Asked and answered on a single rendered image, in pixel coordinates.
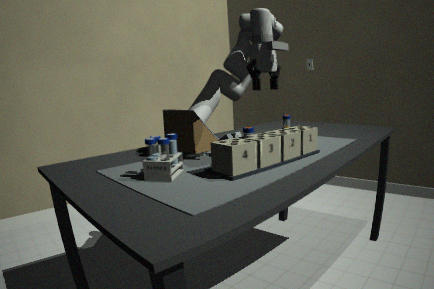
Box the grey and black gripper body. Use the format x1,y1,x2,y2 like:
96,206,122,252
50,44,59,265
250,42,277,73

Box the cream bucket adapter with holes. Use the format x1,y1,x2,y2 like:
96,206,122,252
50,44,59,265
283,126,317,155
211,138,257,176
239,133,281,168
263,129,301,161

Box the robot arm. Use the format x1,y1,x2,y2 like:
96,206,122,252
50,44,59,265
189,8,289,123

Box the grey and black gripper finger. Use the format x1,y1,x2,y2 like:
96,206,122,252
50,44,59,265
268,64,281,89
246,59,261,90

